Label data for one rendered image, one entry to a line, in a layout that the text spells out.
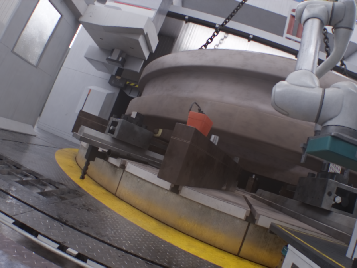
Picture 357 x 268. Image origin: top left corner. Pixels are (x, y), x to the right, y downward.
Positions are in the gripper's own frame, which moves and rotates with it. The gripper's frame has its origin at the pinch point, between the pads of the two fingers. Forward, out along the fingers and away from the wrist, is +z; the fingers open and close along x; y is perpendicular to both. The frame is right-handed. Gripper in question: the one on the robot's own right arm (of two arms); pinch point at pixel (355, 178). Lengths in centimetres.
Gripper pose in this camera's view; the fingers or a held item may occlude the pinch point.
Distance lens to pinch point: 149.5
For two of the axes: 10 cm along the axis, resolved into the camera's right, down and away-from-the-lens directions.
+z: -3.3, 9.4, -1.2
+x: 9.4, 3.3, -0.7
